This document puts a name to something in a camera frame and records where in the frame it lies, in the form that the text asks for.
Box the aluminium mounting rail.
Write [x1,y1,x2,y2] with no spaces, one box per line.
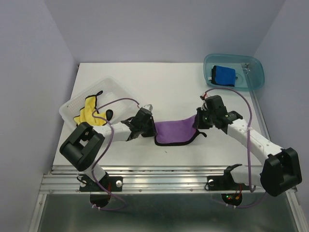
[38,165,299,195]

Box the purple and grey towel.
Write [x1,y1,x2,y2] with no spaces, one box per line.
[154,116,207,146]

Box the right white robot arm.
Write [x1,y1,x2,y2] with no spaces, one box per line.
[193,95,302,197]

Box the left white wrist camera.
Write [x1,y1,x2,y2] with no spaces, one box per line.
[143,104,153,112]

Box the blue and black towel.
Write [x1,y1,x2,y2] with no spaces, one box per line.
[211,65,236,87]

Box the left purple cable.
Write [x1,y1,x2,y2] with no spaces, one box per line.
[91,98,140,211]

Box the yellow towel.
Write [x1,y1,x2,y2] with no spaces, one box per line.
[73,90,113,126]

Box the white plastic basket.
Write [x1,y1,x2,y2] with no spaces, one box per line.
[58,76,136,129]

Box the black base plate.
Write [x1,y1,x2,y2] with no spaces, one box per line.
[76,174,123,192]
[204,164,249,191]

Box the teal plastic tub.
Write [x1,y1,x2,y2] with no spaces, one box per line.
[203,54,265,91]

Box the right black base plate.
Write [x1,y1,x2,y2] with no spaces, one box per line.
[204,164,249,191]

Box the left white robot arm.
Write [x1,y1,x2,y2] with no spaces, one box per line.
[59,105,156,190]

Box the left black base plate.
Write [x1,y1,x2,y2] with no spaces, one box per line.
[76,174,123,192]

